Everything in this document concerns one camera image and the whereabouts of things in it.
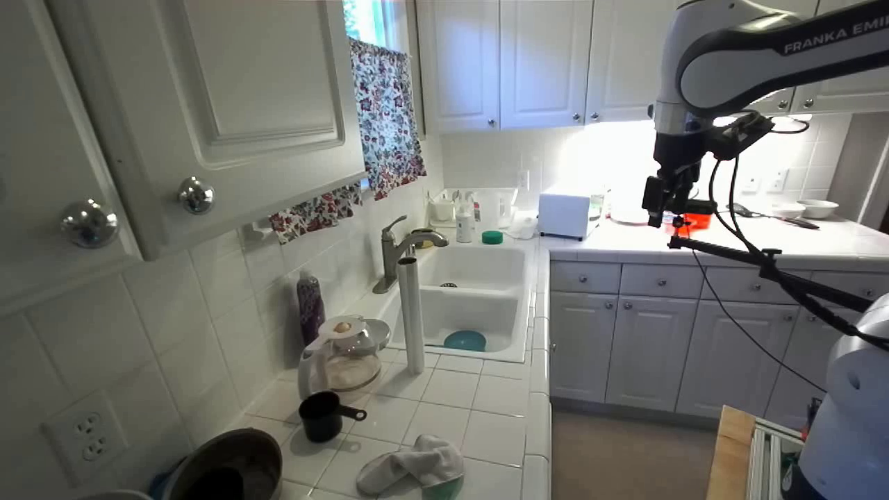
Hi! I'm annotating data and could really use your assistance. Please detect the floral window curtain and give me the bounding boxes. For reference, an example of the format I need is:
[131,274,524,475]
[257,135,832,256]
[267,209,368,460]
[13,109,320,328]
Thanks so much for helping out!
[270,39,428,245]

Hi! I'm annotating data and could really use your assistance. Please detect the glass coffee carafe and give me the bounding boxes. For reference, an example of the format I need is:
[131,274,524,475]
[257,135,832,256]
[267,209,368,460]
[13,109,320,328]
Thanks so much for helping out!
[298,316,391,396]

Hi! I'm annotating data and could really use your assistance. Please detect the green sponge by sink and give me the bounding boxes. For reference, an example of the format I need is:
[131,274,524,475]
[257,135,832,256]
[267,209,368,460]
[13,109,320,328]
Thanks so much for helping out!
[480,231,506,245]

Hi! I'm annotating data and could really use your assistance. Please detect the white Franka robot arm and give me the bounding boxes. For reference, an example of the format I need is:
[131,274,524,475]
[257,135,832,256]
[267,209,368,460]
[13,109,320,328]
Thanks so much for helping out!
[641,0,889,500]

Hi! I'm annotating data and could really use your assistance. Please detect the white kitchen sink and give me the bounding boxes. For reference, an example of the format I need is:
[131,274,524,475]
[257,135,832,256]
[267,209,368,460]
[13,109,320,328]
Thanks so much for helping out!
[393,245,531,366]

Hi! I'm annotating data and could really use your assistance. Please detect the white upper cabinet door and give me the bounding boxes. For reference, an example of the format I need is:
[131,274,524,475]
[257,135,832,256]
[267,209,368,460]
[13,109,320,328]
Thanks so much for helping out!
[48,0,363,259]

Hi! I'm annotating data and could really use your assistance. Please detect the teal bowl in sink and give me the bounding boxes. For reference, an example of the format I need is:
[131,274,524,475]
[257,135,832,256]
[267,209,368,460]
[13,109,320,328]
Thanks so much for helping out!
[443,329,485,352]

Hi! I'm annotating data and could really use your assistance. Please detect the chrome sink faucet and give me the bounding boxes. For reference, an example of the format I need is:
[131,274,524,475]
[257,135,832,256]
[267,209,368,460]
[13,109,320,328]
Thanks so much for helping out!
[371,221,446,293]

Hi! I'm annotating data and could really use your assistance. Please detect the black measuring cup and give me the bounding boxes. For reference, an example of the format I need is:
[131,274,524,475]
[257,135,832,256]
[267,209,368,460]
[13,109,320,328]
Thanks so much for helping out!
[298,392,367,441]

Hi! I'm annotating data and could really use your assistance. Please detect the white lower cabinets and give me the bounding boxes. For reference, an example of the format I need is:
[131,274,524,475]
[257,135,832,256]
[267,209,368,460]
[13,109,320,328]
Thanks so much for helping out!
[548,259,889,429]

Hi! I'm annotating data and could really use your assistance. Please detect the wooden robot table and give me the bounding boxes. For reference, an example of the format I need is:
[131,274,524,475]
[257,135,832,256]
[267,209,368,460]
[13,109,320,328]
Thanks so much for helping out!
[705,404,756,500]

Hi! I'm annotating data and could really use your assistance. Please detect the white wall outlet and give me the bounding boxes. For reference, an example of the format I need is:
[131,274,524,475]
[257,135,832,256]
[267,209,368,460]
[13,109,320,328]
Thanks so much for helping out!
[45,396,128,482]

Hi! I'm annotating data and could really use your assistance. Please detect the white toaster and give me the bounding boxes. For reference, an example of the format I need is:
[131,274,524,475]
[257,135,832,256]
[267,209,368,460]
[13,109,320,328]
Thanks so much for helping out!
[538,191,588,242]

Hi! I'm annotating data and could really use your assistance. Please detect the purple soap bottle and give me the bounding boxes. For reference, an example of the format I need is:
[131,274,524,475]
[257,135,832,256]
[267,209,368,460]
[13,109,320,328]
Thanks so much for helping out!
[298,271,325,345]

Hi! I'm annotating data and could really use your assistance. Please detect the dark round pan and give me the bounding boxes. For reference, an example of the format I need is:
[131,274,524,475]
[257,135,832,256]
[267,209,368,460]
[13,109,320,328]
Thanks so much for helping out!
[148,428,282,500]

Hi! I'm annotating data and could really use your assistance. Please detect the green and grey rag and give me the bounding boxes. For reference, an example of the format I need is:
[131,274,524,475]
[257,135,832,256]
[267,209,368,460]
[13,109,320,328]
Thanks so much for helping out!
[356,432,463,496]

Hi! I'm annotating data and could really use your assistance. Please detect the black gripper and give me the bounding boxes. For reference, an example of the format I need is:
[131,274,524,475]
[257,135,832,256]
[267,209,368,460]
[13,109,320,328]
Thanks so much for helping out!
[641,132,702,228]

